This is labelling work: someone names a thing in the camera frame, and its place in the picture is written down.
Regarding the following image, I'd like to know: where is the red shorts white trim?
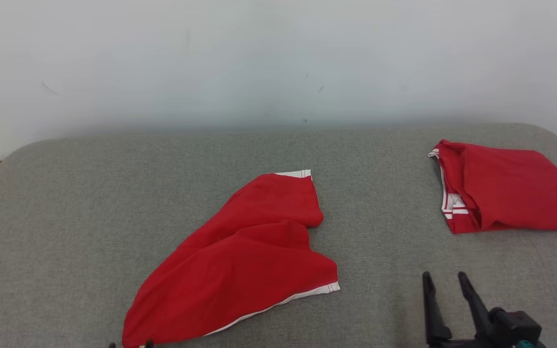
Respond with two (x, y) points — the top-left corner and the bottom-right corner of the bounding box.
(122, 169), (341, 348)

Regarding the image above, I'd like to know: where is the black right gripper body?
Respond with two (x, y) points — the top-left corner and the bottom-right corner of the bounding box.
(426, 338), (498, 348)

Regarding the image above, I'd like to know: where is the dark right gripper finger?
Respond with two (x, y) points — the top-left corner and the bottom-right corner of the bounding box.
(457, 272), (495, 339)
(422, 272), (453, 345)

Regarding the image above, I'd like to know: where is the grey fabric sofa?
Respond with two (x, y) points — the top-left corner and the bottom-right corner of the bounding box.
(0, 123), (557, 348)

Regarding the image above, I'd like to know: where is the red Bulls 23 jersey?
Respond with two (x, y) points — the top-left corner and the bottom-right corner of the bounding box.
(428, 139), (557, 235)

